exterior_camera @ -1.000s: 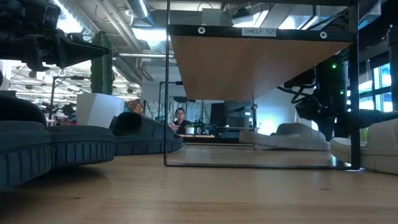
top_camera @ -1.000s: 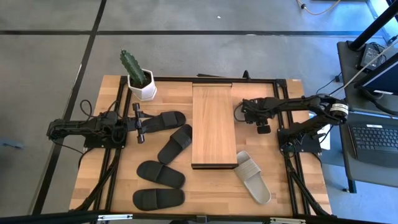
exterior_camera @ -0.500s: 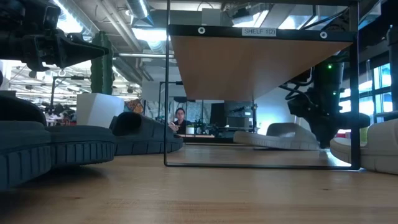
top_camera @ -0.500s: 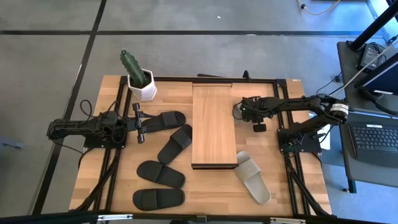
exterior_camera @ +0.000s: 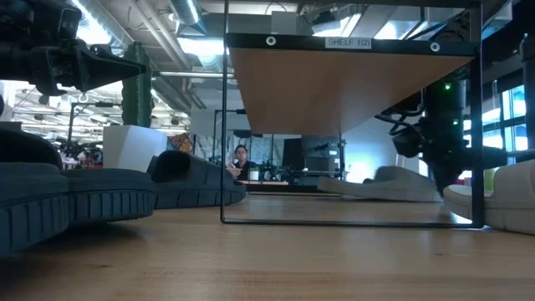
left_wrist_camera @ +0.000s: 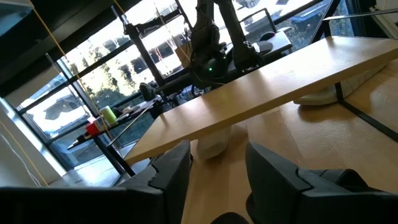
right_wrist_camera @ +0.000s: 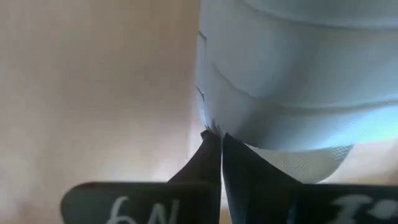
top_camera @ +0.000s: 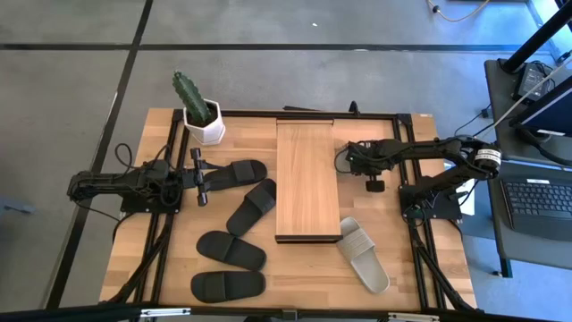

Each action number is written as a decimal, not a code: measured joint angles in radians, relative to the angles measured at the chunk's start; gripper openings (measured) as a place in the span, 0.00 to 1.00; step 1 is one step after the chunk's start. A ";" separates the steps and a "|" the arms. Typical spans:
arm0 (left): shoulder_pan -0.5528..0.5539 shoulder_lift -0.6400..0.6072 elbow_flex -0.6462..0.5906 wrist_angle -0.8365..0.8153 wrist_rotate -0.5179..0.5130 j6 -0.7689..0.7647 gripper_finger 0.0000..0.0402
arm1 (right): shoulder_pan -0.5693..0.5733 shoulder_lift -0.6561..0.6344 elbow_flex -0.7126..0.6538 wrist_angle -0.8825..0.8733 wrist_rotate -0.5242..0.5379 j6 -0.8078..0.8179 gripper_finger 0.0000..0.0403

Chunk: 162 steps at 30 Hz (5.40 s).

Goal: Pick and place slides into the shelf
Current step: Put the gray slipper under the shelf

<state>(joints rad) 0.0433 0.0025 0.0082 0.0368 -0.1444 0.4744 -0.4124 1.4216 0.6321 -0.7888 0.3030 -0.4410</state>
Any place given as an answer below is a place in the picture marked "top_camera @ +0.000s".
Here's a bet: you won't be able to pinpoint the silver metal bracket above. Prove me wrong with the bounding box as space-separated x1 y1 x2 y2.
387 311 442 322
140 307 192 318

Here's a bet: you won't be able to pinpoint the black camera rig bar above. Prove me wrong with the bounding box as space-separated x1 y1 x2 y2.
0 302 572 322

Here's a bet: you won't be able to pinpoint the grey side desk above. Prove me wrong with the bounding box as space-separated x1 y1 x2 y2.
485 159 572 278
484 57 572 166

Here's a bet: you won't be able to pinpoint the green cactus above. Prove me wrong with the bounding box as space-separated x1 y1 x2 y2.
172 70 215 128

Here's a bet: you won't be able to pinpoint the yellow extension cable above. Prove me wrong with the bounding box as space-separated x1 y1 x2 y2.
426 0 492 23

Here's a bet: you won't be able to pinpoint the black aluminium table frame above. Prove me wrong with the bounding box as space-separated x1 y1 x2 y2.
100 106 479 314

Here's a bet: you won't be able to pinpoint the grey slide sandal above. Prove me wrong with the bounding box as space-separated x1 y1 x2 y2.
335 216 391 295

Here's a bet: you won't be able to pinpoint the black stand pole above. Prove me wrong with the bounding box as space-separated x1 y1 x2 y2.
500 0 572 75

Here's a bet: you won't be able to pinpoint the wooden shelf black metal legs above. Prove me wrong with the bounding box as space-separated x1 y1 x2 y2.
274 118 344 245

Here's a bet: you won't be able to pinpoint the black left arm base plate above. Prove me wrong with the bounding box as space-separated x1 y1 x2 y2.
120 178 184 215

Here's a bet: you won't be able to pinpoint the white hexagonal plant pot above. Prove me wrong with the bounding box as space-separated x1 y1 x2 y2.
182 98 227 147

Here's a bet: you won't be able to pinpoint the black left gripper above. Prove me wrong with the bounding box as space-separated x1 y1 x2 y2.
181 147 233 208

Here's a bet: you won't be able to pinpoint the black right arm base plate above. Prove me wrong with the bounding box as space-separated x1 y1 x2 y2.
399 182 463 221

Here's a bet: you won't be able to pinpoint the black computer monitor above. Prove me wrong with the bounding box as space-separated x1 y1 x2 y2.
509 75 572 140

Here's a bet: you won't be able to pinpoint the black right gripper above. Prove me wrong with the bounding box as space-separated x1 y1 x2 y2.
346 140 397 193

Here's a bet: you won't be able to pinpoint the grey floor object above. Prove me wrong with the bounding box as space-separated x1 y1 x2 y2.
0 199 37 216

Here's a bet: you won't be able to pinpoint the black power adapter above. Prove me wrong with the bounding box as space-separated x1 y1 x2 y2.
513 62 549 102

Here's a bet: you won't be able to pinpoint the black laptop keyboard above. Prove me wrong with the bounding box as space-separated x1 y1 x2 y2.
500 176 572 242

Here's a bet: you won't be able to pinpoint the black slide sandal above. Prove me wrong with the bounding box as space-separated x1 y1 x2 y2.
189 270 267 304
225 178 278 237
203 159 268 192
195 230 268 272

